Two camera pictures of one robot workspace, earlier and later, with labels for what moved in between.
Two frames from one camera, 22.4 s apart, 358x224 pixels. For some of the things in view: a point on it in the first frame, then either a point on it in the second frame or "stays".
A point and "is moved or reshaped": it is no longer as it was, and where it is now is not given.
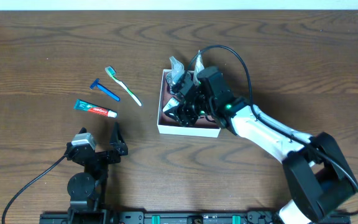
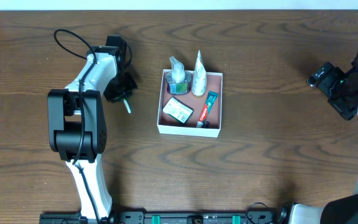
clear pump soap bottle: [177, 69] stays
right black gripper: [188, 90] → [324, 79]
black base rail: [183, 217] stays
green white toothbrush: [112, 72] is moved or reshaped
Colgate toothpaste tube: [82, 105] is moved or reshaped
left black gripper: [99, 155] → [122, 88]
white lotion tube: [199, 66] stays
